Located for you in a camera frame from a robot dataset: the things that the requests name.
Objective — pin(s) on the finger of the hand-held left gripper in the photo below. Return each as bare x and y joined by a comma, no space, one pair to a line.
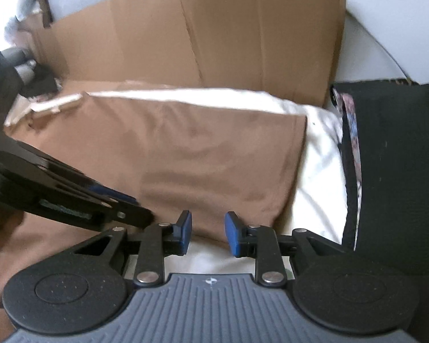
110,193
128,216

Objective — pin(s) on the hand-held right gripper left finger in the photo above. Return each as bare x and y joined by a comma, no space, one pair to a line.
186,232

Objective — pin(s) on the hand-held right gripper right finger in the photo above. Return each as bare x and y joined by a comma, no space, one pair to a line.
234,234

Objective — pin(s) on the brown printed t-shirt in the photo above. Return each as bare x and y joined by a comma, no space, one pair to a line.
200,157

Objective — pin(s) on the black crumpled garment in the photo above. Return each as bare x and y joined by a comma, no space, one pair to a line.
43,82

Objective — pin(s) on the cream bear printed blanket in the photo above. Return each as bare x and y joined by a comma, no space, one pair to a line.
318,171

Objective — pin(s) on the grey neck pillow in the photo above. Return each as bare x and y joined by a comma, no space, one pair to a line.
21,68

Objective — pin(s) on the black folded cloth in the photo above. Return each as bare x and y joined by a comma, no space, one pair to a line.
396,168

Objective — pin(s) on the flat cardboard sheet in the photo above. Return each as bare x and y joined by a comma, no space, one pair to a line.
236,35

